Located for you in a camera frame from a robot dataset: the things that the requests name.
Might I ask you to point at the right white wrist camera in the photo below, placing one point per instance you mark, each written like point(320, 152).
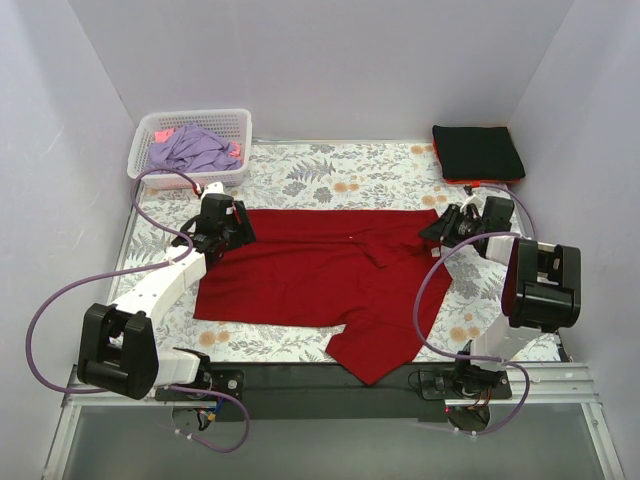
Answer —
point(472, 200)

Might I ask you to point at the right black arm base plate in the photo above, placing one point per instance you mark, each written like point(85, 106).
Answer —
point(464, 408)

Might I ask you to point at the pink t shirt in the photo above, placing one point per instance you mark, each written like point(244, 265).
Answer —
point(163, 135)

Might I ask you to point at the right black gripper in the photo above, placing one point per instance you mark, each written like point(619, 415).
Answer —
point(445, 227)

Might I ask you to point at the white plastic laundry basket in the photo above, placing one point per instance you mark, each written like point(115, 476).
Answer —
point(234, 125)

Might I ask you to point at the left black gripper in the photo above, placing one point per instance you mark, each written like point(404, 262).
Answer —
point(240, 228)

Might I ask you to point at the purple t shirt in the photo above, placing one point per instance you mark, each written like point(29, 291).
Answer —
point(193, 149)

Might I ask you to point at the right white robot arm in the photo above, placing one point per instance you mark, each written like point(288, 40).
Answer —
point(541, 293)

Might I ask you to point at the folded black t shirt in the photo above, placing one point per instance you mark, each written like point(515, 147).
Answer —
point(474, 135)

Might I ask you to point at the aluminium frame rail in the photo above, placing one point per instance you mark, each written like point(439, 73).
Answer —
point(550, 383)

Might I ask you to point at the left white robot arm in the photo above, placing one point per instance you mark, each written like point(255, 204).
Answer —
point(118, 350)

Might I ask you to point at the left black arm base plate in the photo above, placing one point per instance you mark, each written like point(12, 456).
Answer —
point(228, 381)

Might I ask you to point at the red t shirt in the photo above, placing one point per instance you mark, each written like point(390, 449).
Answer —
point(360, 269)

